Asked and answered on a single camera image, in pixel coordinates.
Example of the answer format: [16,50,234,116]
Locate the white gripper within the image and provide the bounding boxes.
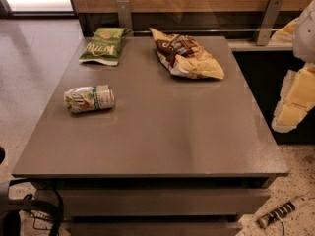
[272,0,315,133]

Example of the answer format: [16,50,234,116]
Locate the crushed 7up soda can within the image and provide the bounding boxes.
[64,85,115,113]

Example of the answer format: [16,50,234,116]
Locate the yellow brown chip bag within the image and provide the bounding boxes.
[150,28,224,80]

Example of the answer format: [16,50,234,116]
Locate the grey table with drawers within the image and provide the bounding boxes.
[13,37,288,236]

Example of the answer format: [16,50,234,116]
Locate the green chip bag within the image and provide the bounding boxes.
[79,28,130,66]

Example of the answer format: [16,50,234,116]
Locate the black chair base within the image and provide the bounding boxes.
[0,146,65,236]

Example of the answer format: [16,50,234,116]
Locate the right metal bracket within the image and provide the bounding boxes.
[254,0,284,46]

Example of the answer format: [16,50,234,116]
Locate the metal bracket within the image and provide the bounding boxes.
[116,0,134,36]
[254,0,284,46]

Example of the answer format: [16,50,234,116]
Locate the left metal bracket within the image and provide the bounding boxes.
[116,0,134,36]

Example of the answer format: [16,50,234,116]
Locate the black floor cables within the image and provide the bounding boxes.
[24,209,55,232]

